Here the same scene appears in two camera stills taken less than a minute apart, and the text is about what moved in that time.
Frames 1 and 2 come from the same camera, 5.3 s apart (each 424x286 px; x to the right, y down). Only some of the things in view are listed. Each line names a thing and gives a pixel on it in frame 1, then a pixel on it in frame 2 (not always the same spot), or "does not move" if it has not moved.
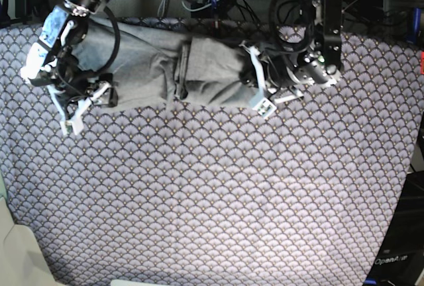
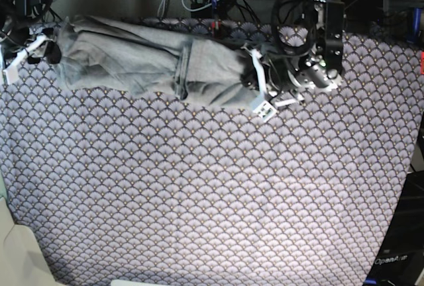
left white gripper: [73, 125] to [10, 74]
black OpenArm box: [400, 260] does not move
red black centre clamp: [215, 21] does not move
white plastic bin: [22, 259] does not move
